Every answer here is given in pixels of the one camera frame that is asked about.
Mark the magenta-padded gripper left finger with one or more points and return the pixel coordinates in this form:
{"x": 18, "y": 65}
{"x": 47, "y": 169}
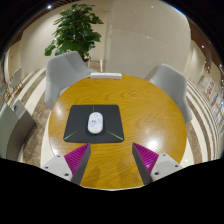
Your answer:
{"x": 66, "y": 164}

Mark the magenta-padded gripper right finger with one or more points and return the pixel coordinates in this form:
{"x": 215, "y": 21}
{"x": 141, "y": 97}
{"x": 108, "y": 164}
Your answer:
{"x": 154, "y": 164}

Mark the white cartoon-print computer mouse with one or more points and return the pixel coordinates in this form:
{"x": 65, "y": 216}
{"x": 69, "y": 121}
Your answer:
{"x": 95, "y": 122}

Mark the black green-lined mouse pad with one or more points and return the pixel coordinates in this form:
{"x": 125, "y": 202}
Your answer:
{"x": 77, "y": 128}

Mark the white power strip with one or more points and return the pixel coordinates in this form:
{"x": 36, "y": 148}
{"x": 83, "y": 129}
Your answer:
{"x": 106, "y": 75}

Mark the green potted plant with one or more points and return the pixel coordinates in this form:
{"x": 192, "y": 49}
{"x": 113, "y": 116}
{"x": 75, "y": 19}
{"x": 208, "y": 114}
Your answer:
{"x": 75, "y": 28}

